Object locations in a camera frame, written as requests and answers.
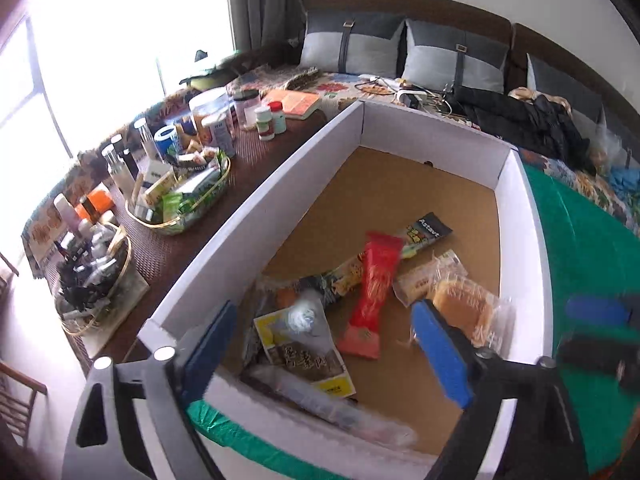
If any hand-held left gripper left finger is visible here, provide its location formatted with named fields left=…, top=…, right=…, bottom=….
left=60, top=300, right=238, bottom=480

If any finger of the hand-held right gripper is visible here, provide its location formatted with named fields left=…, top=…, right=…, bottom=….
left=557, top=337, right=640, bottom=395
left=566, top=295, right=632, bottom=328

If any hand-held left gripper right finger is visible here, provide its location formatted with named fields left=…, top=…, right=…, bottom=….
left=411, top=300, right=587, bottom=480

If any clear bread loaf packet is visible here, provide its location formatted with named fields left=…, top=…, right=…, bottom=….
left=410, top=280, right=516, bottom=352

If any clear sliced cake packet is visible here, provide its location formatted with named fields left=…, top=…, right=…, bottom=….
left=392, top=250, right=469, bottom=308

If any red snack packet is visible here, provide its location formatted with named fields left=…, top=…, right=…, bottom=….
left=336, top=231, right=405, bottom=360

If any yellow snack packet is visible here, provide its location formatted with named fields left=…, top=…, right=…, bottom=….
left=253, top=307, right=357, bottom=399

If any black green snack packet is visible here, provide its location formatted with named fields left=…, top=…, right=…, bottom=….
left=399, top=212, right=454, bottom=261

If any dark roll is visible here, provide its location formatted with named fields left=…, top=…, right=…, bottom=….
left=240, top=365, right=418, bottom=457

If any white cardboard box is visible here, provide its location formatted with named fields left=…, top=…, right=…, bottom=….
left=136, top=100, right=555, bottom=480

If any wicker basket with snacks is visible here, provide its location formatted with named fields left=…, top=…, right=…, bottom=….
left=125, top=152, right=232, bottom=236

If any green satin cloth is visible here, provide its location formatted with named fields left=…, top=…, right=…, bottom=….
left=185, top=162, right=640, bottom=480

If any blue cloth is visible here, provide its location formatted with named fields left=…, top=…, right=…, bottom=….
left=607, top=165, right=640, bottom=197

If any clear plastic bag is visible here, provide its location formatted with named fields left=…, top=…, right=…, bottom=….
left=594, top=125, right=627, bottom=172

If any orange box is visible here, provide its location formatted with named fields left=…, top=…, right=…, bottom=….
left=77, top=187, right=114, bottom=221

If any brown wooden side table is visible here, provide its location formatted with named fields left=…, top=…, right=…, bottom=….
left=65, top=105, right=362, bottom=378

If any wooden chair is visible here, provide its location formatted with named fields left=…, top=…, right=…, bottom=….
left=0, top=252, right=49, bottom=452

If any clear glass bottle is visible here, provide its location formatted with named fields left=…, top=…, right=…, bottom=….
left=101, top=144, right=135, bottom=199
left=133, top=117, right=157, bottom=161

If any black puffer jacket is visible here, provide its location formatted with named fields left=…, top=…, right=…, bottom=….
left=444, top=87, right=599, bottom=177

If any blue label canister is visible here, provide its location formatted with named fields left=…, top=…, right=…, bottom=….
left=202, top=112, right=237, bottom=159

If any grey two-tone pillow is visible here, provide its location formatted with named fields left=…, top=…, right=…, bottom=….
left=299, top=10, right=407, bottom=78
left=525, top=54, right=607, bottom=122
left=400, top=19, right=512, bottom=94

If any white bottle green label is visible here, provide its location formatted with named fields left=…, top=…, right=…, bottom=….
left=254, top=106, right=276, bottom=142

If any white bottle red lid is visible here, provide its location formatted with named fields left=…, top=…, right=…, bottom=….
left=268, top=101, right=288, bottom=135

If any white bottle dark lid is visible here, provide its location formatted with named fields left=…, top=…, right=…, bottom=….
left=233, top=89, right=263, bottom=131

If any large clear plastic jar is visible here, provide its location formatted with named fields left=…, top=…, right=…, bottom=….
left=189, top=87, right=236, bottom=134

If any white power strip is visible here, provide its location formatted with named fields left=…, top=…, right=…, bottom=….
left=395, top=87, right=442, bottom=111

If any orange book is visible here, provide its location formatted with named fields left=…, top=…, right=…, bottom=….
left=260, top=89, right=324, bottom=121

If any dark cloth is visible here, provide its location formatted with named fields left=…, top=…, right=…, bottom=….
left=181, top=42, right=302, bottom=87

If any grey curtain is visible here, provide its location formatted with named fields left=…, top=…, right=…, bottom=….
left=225, top=0, right=307, bottom=55

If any gold round wire basket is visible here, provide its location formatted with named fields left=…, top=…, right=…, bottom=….
left=54, top=222, right=134, bottom=337

